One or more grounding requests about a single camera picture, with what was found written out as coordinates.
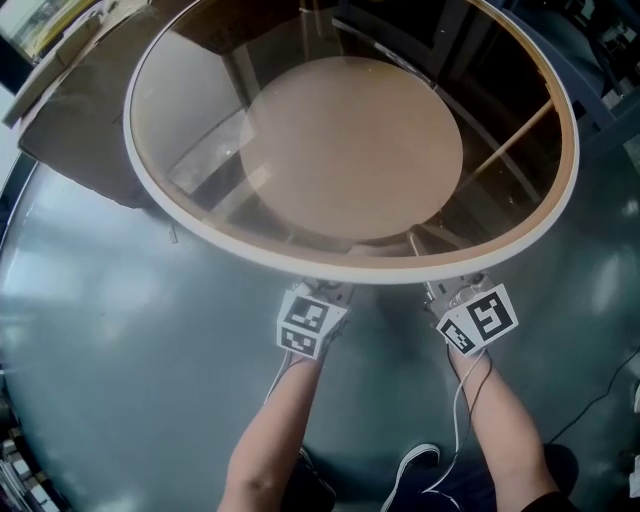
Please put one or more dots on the person's dark trousers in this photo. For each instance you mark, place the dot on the person's dark trousers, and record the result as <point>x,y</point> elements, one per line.
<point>562,467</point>

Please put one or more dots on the person's right forearm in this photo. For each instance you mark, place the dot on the person's right forearm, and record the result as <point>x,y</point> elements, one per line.
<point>505,430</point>

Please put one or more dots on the person's right shoe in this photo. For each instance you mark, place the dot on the person's right shoe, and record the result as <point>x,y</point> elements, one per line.
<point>415,457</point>

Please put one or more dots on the flat cardboard box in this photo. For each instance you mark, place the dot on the flat cardboard box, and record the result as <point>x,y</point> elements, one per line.
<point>40,90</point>

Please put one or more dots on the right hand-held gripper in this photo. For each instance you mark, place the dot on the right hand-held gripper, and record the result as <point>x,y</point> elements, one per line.
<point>480,320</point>

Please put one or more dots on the person's shoe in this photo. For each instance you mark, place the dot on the person's shoe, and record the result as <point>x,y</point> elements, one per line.
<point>415,457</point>
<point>315,475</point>

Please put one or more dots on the person's left shoe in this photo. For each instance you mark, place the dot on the person's left shoe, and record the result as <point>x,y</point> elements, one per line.
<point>315,475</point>

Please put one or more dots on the person's left forearm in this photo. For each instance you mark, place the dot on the person's left forearm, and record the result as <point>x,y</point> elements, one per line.
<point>270,440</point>

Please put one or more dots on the grey frame workbench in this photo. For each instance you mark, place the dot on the grey frame workbench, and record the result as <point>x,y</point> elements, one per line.
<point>595,107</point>

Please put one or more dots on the cluttered storage shelf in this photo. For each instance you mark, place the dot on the cluttered storage shelf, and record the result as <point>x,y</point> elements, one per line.
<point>25,460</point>

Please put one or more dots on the large printed cardboard box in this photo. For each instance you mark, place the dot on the large printed cardboard box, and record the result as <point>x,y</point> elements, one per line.
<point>75,140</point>

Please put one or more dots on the yellow package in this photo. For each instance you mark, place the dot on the yellow package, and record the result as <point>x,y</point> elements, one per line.
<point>55,32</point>

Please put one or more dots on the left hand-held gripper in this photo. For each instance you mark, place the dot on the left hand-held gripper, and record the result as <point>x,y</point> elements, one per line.
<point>310,325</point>

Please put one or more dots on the round glass table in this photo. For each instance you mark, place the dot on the round glass table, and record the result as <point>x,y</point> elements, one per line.
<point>350,150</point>

